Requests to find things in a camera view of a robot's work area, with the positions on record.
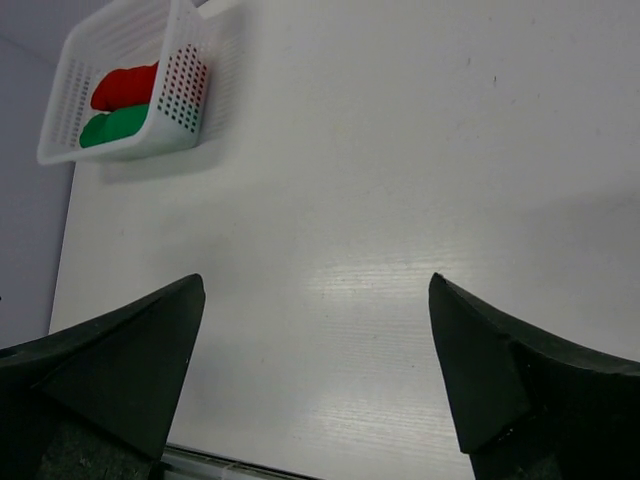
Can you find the rolled green t-shirt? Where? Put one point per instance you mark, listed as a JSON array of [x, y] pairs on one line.
[[116, 125]]

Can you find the white plastic basket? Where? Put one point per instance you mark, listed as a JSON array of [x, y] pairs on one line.
[[196, 49]]

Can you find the red t-shirt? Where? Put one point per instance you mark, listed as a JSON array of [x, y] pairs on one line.
[[123, 88]]

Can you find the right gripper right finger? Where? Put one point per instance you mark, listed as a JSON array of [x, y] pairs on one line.
[[528, 404]]

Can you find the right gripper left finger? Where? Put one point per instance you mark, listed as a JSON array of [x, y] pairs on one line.
[[97, 400]]

